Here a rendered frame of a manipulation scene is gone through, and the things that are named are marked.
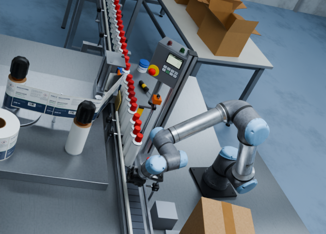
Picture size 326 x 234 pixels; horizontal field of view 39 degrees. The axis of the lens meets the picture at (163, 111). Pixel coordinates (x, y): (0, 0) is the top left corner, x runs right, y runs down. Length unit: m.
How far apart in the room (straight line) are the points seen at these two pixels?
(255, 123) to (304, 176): 2.61
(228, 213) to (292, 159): 2.72
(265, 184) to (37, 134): 1.34
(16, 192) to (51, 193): 0.15
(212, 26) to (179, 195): 1.93
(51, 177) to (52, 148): 0.19
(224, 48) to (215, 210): 2.14
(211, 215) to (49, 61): 1.51
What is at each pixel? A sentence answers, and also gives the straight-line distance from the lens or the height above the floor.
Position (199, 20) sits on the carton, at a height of 0.83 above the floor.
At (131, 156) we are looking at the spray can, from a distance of 2.30.
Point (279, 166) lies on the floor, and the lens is 4.53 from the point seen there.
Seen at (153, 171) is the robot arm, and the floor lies 1.21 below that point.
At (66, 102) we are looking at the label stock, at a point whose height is 1.02.
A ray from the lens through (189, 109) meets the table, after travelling 3.03.
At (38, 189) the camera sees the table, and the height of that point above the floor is 0.83.
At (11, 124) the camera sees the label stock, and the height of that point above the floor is 1.02.
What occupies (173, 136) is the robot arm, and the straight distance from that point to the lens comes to 2.04.
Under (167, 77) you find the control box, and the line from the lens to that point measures 2.26.
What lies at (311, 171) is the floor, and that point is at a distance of 4.75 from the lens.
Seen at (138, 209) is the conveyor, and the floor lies 0.88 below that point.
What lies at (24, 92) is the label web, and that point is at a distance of 2.38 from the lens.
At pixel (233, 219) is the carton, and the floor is 1.12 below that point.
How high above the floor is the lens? 2.48
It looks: 35 degrees down
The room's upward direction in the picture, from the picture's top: 25 degrees clockwise
